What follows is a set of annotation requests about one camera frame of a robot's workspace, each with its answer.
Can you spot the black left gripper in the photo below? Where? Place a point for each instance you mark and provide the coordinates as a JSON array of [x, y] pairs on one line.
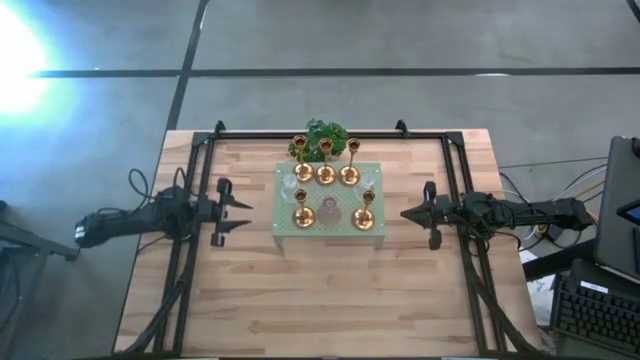
[[207, 215]]

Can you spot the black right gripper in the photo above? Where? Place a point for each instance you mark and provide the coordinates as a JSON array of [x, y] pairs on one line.
[[457, 212]]

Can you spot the brass candlestick holder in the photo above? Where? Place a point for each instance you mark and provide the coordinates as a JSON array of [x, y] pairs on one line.
[[363, 219], [303, 217], [349, 176], [303, 173], [325, 176]]

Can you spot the clear glass vase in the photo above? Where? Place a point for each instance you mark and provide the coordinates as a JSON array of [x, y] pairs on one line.
[[287, 190], [370, 180]]

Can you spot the pink glass vase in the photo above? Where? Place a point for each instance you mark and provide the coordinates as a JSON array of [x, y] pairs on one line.
[[328, 214]]

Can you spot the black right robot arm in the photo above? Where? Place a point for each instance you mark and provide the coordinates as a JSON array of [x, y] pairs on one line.
[[550, 212]]

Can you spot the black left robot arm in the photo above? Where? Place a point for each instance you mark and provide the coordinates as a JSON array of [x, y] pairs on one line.
[[125, 222]]

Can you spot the green perforated metal shelf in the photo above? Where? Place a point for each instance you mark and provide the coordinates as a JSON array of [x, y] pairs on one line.
[[330, 237]]

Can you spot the green potted plant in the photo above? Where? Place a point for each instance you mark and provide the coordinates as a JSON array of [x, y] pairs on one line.
[[336, 132]]

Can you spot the black power adapter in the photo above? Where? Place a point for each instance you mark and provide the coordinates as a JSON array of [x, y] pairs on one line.
[[554, 233]]

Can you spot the black desk bar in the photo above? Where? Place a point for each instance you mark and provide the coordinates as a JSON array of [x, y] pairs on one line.
[[555, 261]]

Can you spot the white paper sheet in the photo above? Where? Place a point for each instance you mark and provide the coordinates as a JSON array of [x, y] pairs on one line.
[[540, 295]]

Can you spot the grey laptop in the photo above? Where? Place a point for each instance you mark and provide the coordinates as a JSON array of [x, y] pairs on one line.
[[617, 240]]

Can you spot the black metal stand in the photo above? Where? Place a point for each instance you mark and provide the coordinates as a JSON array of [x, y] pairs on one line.
[[35, 243]]

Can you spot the black computer keyboard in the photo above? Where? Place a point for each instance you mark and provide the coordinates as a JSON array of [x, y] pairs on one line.
[[595, 315]]

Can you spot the black aluminium table frame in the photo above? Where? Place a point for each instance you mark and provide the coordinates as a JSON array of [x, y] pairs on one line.
[[250, 135]]

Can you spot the black frame clamp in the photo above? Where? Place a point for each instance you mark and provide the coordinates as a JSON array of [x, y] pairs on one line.
[[401, 127], [220, 126]]

